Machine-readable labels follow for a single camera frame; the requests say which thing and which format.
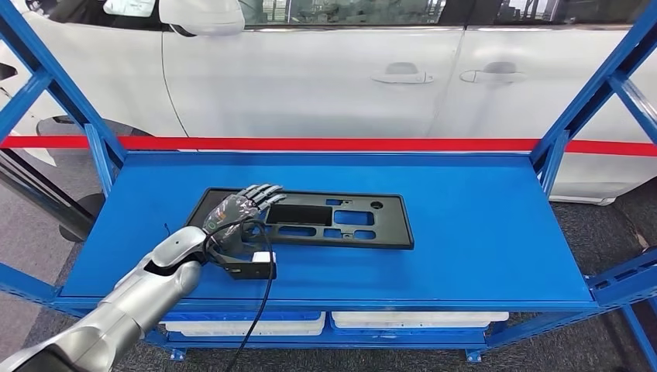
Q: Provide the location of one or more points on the blue steel shelf rack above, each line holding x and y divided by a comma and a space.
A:
436, 267

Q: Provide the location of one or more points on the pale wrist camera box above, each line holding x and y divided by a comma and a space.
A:
264, 258

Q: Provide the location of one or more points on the dark barrier stanchion post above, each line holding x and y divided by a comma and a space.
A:
41, 192

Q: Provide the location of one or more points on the white car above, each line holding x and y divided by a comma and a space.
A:
308, 87

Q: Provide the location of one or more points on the black plastic panel part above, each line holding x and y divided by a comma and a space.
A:
395, 226

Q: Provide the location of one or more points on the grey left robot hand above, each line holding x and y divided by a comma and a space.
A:
231, 221

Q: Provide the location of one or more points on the white plastic crate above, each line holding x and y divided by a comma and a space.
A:
410, 318
246, 328

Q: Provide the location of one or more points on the red barrier belt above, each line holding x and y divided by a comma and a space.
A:
333, 144

